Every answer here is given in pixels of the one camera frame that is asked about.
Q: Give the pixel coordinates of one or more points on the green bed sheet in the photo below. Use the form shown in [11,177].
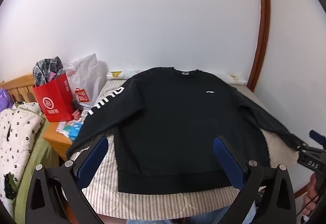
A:
[38,152]

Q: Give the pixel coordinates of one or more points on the blue small box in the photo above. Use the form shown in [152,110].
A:
[75,131]

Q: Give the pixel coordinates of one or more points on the purple cloth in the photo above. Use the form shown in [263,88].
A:
[5,99]

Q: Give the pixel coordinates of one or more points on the white floral quilt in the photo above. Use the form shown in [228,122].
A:
[17,132]

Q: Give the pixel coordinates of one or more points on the person's right hand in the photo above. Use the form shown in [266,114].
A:
[309,188]

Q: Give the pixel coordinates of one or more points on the white plastic bag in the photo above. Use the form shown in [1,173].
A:
[86,79]

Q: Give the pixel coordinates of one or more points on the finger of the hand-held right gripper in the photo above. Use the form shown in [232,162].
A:
[301,146]
[315,135]

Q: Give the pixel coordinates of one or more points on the striped mattress pad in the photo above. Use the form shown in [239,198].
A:
[142,203]

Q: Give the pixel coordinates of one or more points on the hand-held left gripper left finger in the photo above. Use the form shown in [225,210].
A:
[93,160]

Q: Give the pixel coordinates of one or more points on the person's blue jeans legs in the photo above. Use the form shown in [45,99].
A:
[229,216]

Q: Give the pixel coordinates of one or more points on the brown wooden door frame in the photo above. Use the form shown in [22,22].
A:
[263,10]

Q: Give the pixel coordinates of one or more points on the wooden headboard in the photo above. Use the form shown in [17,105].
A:
[20,86]

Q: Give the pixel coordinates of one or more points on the small red packet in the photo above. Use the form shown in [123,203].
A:
[76,114]

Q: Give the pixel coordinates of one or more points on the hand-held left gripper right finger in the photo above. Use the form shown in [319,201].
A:
[226,160]

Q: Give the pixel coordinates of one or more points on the grey plaid cloth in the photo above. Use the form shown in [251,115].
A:
[43,68]

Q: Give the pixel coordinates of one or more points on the brown wooden baseboard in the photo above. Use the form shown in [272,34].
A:
[303,190]

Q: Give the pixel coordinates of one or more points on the red paper bag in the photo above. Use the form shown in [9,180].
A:
[52,101]

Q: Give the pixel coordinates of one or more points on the wooden nightstand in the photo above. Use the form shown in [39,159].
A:
[54,140]

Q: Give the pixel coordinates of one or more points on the black sweatshirt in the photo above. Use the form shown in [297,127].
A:
[165,124]

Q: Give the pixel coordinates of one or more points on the white medicine packet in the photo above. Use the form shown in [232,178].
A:
[62,127]

